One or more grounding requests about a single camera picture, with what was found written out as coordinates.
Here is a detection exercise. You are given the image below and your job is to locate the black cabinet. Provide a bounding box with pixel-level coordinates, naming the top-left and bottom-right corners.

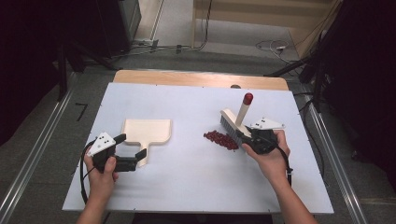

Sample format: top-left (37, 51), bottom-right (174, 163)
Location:
top-left (92, 0), bottom-right (143, 59)

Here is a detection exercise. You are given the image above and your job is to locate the person's left hand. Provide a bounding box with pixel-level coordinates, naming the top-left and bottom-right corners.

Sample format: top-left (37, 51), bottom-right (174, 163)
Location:
top-left (83, 154), bottom-right (120, 203)

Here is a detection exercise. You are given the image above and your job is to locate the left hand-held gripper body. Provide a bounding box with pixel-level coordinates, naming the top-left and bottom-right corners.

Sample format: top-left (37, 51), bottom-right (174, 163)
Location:
top-left (86, 132), bottom-right (138, 175)

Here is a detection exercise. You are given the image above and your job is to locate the metal floor rail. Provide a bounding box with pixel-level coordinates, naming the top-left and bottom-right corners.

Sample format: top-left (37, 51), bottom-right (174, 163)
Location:
top-left (0, 72), bottom-right (78, 224)
top-left (303, 92), bottom-right (370, 224)

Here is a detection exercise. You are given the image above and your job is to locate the white board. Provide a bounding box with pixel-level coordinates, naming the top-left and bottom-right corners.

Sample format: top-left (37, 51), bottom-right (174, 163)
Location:
top-left (62, 82), bottom-right (334, 215)

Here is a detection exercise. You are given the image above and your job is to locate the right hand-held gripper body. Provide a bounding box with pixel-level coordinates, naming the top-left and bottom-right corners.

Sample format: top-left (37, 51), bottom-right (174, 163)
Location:
top-left (248, 117), bottom-right (286, 156)

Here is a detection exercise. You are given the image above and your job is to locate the wooden table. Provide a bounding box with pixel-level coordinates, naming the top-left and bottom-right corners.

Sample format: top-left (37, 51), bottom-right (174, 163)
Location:
top-left (112, 69), bottom-right (290, 91)

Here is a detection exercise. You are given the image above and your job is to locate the grey floor cable bundle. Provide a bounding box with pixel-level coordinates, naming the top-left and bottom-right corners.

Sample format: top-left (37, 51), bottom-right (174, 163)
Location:
top-left (111, 38), bottom-right (200, 60)

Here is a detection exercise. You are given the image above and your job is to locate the black hanging cable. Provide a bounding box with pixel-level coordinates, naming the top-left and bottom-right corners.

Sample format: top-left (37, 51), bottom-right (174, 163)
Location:
top-left (199, 0), bottom-right (214, 50)

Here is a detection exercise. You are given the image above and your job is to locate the cream plastic dustpan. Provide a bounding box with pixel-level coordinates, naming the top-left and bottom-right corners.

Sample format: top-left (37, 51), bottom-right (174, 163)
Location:
top-left (120, 119), bottom-right (173, 168)

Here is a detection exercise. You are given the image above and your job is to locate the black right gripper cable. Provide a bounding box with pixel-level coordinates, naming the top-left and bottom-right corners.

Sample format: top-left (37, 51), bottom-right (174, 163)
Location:
top-left (277, 146), bottom-right (294, 188)

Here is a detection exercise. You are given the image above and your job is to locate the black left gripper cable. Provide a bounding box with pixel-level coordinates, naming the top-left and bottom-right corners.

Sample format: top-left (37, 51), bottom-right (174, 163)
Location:
top-left (79, 141), bottom-right (96, 205)

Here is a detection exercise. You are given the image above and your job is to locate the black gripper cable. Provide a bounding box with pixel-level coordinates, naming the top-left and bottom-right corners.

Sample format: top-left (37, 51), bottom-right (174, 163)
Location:
top-left (277, 146), bottom-right (294, 188)
top-left (79, 141), bottom-right (96, 205)

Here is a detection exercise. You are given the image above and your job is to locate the person's right hand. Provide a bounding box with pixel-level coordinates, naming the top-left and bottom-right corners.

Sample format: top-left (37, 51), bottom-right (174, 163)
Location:
top-left (242, 129), bottom-right (291, 185)

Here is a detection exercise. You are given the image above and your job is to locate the cream hand brush red tip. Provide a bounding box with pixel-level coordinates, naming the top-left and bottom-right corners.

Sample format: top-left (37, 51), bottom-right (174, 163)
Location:
top-left (219, 92), bottom-right (255, 147)

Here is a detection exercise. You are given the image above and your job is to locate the dark curtain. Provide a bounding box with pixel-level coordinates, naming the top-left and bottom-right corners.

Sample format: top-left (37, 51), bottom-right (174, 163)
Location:
top-left (0, 0), bottom-right (101, 147)
top-left (320, 0), bottom-right (396, 194)

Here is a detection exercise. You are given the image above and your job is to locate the black metal stand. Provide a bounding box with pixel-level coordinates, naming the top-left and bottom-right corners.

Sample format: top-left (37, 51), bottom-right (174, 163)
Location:
top-left (264, 31), bottom-right (331, 113)
top-left (55, 40), bottom-right (122, 102)

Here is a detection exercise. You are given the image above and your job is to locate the white floor cable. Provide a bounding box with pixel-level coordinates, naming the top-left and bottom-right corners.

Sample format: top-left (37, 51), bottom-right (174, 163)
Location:
top-left (255, 38), bottom-right (300, 64)

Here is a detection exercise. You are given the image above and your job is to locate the pile of red beans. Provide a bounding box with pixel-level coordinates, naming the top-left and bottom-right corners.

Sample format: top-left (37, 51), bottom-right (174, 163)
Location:
top-left (203, 130), bottom-right (240, 151)

